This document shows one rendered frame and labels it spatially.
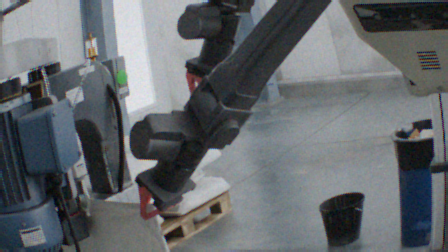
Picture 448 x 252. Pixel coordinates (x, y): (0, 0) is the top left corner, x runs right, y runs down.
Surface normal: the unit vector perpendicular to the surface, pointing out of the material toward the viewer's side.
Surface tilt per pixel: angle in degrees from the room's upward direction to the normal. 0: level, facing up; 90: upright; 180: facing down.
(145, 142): 72
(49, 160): 90
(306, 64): 90
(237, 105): 134
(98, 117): 90
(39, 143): 90
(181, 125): 51
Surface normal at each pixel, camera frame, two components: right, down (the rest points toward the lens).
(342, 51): -0.49, 0.23
